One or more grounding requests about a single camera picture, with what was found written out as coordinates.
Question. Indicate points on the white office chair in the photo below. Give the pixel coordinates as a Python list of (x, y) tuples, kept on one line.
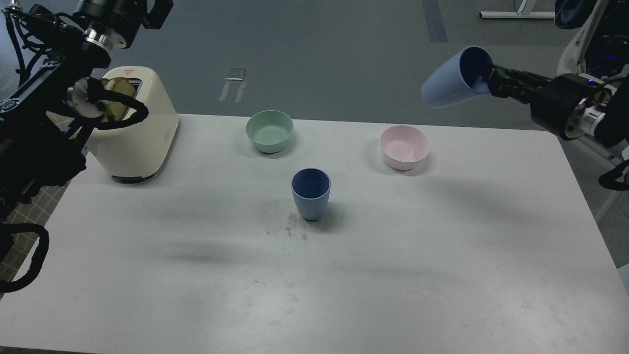
[(575, 59)]

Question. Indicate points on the cream toaster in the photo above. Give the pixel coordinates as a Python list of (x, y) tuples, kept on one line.
[(134, 154)]

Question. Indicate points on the blue cup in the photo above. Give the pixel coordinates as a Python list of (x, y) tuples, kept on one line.
[(459, 79), (311, 189)]

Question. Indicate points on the green bowl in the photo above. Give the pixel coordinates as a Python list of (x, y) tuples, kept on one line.
[(270, 131)]

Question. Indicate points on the checkered beige cloth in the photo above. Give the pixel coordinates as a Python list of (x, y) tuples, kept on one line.
[(24, 216)]

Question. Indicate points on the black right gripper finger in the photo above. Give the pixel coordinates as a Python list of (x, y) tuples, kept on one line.
[(502, 82)]

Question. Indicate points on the pink bowl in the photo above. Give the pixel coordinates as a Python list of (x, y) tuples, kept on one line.
[(403, 147)]

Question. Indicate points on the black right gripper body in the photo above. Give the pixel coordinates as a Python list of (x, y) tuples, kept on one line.
[(557, 104)]

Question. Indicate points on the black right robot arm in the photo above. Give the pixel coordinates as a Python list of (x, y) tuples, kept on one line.
[(606, 119)]

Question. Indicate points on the white desk foot bar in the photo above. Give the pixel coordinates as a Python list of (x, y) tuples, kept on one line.
[(514, 15)]

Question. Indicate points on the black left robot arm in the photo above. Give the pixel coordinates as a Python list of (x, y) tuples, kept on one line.
[(57, 54)]

